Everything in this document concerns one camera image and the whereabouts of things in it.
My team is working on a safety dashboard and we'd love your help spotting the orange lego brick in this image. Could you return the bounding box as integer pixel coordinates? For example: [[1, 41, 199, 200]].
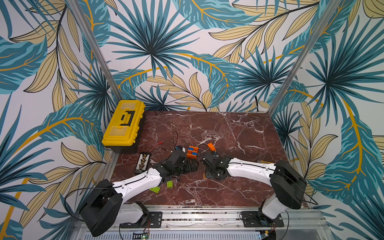
[[207, 143, 216, 152], [187, 153, 197, 159], [188, 146, 199, 152]]

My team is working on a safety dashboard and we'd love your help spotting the blue square lego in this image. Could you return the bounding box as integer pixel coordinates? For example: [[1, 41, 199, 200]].
[[188, 149, 198, 155]]

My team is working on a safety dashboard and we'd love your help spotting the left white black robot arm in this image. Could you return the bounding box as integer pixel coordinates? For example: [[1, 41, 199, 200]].
[[80, 149, 199, 237]]

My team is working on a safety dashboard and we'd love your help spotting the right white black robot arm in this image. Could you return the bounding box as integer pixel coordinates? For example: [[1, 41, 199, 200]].
[[202, 153, 307, 223]]

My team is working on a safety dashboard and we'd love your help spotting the green square lego brick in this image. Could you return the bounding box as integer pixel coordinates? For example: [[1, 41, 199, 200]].
[[167, 181, 174, 188]]

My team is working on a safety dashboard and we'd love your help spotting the lime green lego brick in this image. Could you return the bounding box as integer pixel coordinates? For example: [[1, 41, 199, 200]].
[[150, 187, 161, 194]]

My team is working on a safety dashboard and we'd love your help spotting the yellow black toolbox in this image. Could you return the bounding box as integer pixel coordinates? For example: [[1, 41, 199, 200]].
[[102, 100, 146, 154]]

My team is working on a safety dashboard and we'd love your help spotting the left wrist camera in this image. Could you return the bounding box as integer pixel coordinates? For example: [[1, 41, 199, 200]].
[[175, 146, 186, 153]]

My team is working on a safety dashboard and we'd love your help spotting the red banana plug cable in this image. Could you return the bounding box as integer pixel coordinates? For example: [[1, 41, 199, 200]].
[[149, 140, 165, 154]]

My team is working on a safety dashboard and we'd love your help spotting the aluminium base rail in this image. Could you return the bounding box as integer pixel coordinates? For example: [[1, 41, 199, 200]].
[[71, 205, 335, 240]]

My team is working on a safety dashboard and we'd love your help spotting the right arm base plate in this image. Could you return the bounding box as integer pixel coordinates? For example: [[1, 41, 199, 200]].
[[240, 211, 285, 229]]

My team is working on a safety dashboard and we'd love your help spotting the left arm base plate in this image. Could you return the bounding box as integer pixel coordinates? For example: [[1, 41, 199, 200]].
[[131, 212, 163, 229]]

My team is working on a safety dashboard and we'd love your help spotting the left aluminium corner post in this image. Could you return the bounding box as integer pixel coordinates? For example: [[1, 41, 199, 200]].
[[67, 0, 123, 102]]

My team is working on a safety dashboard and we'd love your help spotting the aluminium corner post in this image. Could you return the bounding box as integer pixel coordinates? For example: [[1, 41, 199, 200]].
[[67, 0, 123, 102], [268, 0, 341, 116]]

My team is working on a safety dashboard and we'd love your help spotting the right aluminium corner post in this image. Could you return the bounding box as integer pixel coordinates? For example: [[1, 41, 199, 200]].
[[268, 0, 341, 116]]

